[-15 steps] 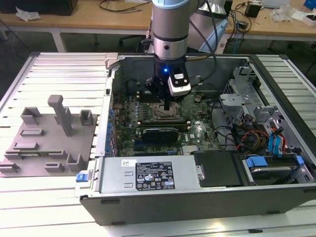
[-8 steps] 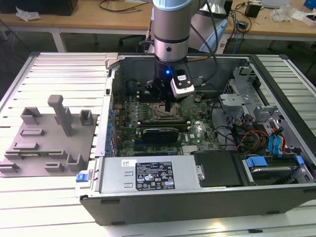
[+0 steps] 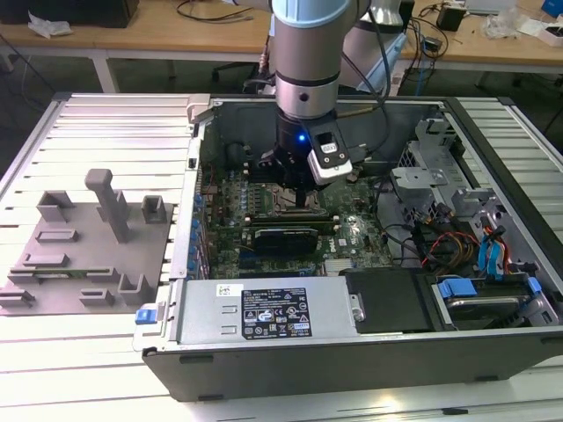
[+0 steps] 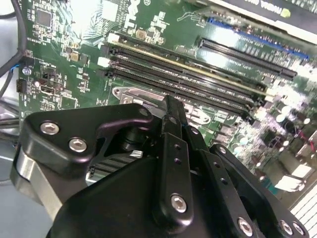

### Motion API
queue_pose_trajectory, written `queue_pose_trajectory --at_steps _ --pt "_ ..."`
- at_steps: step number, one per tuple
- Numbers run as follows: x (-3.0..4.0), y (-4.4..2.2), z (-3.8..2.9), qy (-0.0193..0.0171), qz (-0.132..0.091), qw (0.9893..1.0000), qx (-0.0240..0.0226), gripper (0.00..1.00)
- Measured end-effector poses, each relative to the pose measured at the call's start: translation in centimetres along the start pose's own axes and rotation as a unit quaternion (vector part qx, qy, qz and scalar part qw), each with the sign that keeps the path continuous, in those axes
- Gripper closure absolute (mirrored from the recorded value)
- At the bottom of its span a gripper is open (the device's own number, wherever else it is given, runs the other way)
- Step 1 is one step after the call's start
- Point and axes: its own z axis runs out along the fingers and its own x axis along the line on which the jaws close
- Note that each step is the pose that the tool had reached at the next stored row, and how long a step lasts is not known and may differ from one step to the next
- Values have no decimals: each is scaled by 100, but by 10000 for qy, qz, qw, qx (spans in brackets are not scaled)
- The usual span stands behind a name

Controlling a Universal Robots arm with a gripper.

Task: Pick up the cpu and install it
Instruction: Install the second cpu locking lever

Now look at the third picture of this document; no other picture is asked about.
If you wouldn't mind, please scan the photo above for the CPU socket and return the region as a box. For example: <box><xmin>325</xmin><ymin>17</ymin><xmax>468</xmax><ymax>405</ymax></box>
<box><xmin>273</xmin><ymin>183</ymin><xmax>320</xmax><ymax>216</ymax></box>

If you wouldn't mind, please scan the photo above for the black graphics card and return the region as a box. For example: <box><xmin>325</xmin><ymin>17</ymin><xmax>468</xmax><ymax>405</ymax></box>
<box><xmin>252</xmin><ymin>226</ymin><xmax>320</xmax><ymax>256</ymax></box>

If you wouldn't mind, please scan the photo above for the green motherboard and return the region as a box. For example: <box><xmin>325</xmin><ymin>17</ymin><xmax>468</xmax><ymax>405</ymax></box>
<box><xmin>195</xmin><ymin>162</ymin><xmax>397</xmax><ymax>280</ymax></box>

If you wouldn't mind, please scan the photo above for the black cylinder part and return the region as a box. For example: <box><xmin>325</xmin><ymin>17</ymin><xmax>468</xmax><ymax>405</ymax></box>
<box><xmin>225</xmin><ymin>142</ymin><xmax>244</xmax><ymax>171</ymax></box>

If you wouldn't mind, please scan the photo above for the black chair base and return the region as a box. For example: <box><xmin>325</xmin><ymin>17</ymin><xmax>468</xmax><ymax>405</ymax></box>
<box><xmin>212</xmin><ymin>63</ymin><xmax>276</xmax><ymax>96</ymax></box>

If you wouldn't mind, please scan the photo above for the silver finned heat sink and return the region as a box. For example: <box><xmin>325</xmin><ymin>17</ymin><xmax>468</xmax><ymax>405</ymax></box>
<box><xmin>324</xmin><ymin>258</ymin><xmax>357</xmax><ymax>277</ymax></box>

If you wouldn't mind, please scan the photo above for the silver metal drive cage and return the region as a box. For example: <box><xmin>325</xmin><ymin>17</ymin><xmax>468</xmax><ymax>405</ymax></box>
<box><xmin>389</xmin><ymin>116</ymin><xmax>474</xmax><ymax>229</ymax></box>

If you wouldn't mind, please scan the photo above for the black plastic shroud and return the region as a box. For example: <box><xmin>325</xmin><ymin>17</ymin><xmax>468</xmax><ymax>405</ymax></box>
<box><xmin>342</xmin><ymin>267</ymin><xmax>435</xmax><ymax>335</ymax></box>

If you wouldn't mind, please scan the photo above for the silver power supply with label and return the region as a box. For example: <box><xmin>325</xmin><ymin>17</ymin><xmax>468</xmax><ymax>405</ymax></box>
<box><xmin>178</xmin><ymin>279</ymin><xmax>353</xmax><ymax>346</ymax></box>

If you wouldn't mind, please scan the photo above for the black open PC case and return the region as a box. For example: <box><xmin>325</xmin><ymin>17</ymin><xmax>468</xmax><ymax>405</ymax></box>
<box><xmin>131</xmin><ymin>94</ymin><xmax>563</xmax><ymax>404</ymax></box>

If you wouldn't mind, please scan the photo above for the small black box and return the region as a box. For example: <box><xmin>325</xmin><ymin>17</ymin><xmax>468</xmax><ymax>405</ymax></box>
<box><xmin>436</xmin><ymin>6</ymin><xmax>465</xmax><ymax>32</ymax></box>

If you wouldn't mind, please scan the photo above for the hard disk in blue carrier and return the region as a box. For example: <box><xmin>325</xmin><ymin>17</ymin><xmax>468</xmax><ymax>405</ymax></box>
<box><xmin>433</xmin><ymin>275</ymin><xmax>545</xmax><ymax>331</ymax></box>

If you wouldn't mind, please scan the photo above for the grey plastic parts rack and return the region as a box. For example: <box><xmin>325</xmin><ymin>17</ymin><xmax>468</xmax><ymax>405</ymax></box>
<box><xmin>0</xmin><ymin>168</ymin><xmax>177</xmax><ymax>316</ymax></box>

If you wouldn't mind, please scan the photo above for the clear plastic bag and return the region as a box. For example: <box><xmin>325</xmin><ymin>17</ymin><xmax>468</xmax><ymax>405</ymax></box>
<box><xmin>481</xmin><ymin>8</ymin><xmax>549</xmax><ymax>39</ymax></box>

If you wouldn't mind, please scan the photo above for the black equipment box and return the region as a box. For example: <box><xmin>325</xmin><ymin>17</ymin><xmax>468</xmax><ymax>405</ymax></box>
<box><xmin>0</xmin><ymin>0</ymin><xmax>141</xmax><ymax>28</ymax></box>

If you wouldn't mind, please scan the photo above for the green RAM stick in rack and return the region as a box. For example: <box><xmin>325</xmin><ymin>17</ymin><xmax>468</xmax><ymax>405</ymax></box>
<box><xmin>33</xmin><ymin>268</ymin><xmax>111</xmax><ymax>280</ymax></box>

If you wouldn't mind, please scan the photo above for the crumpled white paper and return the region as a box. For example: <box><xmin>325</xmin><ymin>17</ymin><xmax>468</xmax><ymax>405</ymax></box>
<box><xmin>26</xmin><ymin>11</ymin><xmax>74</xmax><ymax>39</ymax></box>

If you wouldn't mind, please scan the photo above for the small white box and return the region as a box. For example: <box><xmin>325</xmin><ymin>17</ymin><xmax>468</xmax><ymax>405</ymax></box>
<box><xmin>541</xmin><ymin>24</ymin><xmax>563</xmax><ymax>46</ymax></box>

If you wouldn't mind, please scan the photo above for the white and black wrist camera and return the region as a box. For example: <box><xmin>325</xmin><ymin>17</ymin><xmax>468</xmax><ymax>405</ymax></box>
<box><xmin>305</xmin><ymin>118</ymin><xmax>354</xmax><ymax>184</ymax></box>

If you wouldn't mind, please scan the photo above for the black camera cable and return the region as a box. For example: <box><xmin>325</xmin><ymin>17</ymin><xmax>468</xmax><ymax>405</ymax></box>
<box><xmin>342</xmin><ymin>4</ymin><xmax>393</xmax><ymax>156</ymax></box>

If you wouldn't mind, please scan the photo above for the red yellow black wire bundle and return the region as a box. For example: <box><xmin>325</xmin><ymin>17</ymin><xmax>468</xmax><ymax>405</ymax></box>
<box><xmin>421</xmin><ymin>230</ymin><xmax>481</xmax><ymax>269</ymax></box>

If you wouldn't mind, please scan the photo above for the silver disk bay bracket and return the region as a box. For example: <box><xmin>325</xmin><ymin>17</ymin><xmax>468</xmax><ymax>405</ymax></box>
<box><xmin>450</xmin><ymin>187</ymin><xmax>529</xmax><ymax>282</ymax></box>

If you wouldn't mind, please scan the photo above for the wooden desk white frame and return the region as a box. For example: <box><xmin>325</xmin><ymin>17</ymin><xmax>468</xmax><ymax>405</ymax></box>
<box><xmin>0</xmin><ymin>0</ymin><xmax>563</xmax><ymax>94</ymax></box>

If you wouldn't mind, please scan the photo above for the blue flat cable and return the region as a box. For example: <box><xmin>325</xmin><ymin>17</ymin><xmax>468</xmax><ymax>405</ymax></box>
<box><xmin>477</xmin><ymin>232</ymin><xmax>511</xmax><ymax>282</ymax></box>

